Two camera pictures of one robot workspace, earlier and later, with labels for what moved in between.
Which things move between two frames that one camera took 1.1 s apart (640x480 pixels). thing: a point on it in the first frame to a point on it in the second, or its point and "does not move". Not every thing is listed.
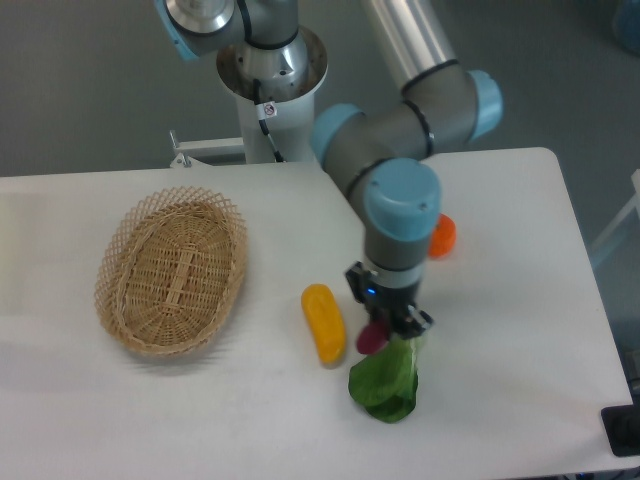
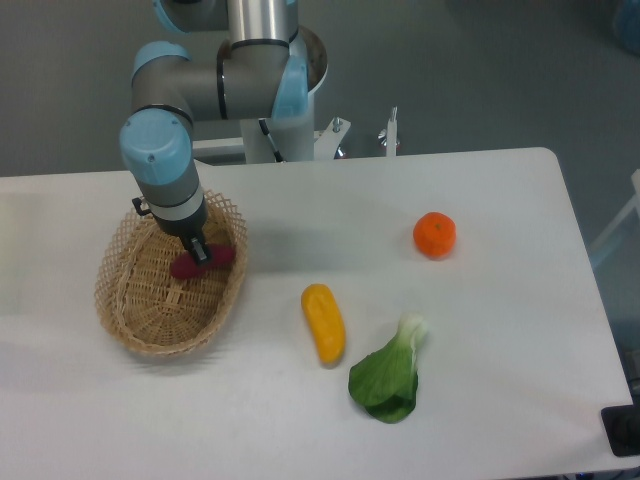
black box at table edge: [622, 427] does not move
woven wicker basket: [170, 270] does not move
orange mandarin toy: [443, 237] does not move
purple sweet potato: [372, 338] to [183, 267]
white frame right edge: [634, 202] does not move
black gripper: [392, 307] to [187, 230]
